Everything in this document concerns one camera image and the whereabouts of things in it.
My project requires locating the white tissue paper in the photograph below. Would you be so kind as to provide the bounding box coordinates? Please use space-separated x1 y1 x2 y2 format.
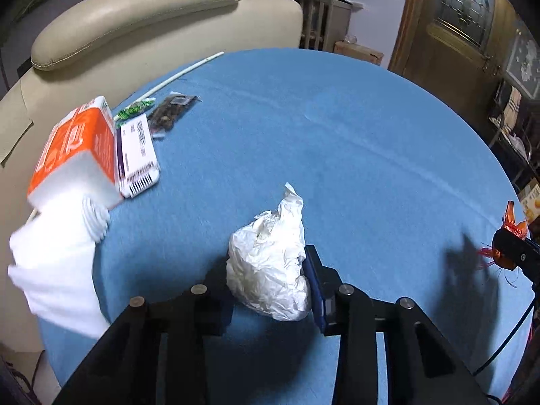
6 196 112 340

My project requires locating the orange printed carton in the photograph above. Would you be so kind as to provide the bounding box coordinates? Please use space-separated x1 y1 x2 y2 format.
519 179 540 225

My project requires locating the white and purple box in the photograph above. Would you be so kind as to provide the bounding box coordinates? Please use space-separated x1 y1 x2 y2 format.
115 112 161 199

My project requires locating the green candy wrapper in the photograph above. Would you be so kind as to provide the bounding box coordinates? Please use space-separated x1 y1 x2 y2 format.
115 97 157 125

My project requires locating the framed wall picture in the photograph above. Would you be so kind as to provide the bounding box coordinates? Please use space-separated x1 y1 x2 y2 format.
504 29 540 100

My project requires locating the blue tablecloth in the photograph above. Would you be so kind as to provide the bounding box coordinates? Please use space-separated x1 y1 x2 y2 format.
36 47 534 405

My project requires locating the red plastic mesh basket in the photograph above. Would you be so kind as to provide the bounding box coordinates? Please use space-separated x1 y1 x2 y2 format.
502 358 528 405

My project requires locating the white plastic bag bundle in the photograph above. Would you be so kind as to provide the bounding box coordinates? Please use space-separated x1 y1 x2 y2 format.
225 182 313 321

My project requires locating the black cable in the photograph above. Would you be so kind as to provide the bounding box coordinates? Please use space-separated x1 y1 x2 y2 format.
472 287 540 378

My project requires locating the orange tissue pack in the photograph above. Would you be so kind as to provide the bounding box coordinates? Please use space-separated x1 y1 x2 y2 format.
26 96 125 212

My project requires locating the metal frame chair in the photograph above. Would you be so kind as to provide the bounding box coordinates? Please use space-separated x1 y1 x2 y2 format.
489 80 540 186

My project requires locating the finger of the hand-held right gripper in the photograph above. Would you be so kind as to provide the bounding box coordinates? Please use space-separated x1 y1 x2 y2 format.
491 228 540 283

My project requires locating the wooden slatted crib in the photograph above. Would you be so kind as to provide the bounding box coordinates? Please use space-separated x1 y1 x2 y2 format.
242 0 353 53

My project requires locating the beige leather sofa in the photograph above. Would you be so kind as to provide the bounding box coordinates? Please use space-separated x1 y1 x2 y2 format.
0 0 304 353

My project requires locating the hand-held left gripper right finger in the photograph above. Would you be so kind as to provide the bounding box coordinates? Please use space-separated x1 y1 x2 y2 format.
303 245 490 405

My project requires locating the wooden door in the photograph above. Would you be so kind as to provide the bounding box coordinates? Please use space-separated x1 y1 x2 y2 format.
388 0 519 89

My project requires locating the white thin stick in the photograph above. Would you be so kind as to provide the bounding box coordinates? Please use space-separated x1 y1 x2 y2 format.
112 51 225 114

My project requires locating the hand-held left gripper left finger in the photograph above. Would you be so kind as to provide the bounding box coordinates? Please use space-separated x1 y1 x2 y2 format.
53 257 235 405

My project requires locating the brown cardboard box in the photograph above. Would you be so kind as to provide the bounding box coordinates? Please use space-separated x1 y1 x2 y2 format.
333 40 384 66

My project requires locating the dark snack wrapper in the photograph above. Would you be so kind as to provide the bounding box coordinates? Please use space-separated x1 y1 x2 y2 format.
148 92 202 139

